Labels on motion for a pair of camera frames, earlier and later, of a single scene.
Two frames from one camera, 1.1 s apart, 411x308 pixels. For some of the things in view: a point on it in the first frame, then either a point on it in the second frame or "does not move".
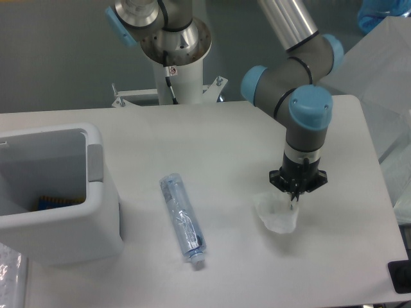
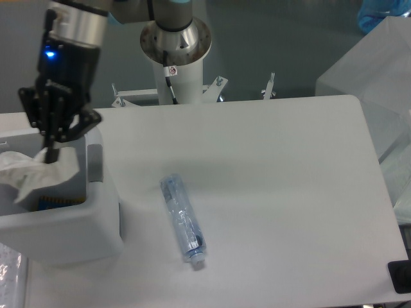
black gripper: x=295 y=178 to x=69 y=70
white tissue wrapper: x=278 y=212 to x=23 y=174
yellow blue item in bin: x=47 y=202 does not move
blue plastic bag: x=372 y=12 does not move
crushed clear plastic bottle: x=187 y=230 does not move
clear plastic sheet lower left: x=13 y=278 does not move
